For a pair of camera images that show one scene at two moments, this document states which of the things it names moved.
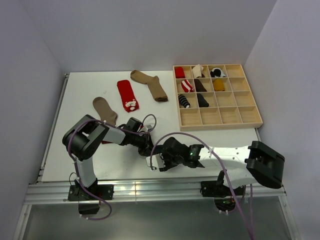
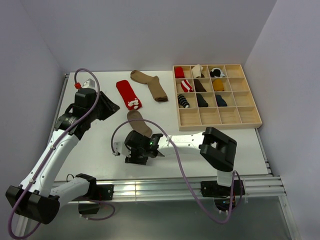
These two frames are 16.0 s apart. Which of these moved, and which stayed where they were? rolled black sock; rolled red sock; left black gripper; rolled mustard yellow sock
Moved: left black gripper
Stayed: rolled mustard yellow sock; rolled black sock; rolled red sock
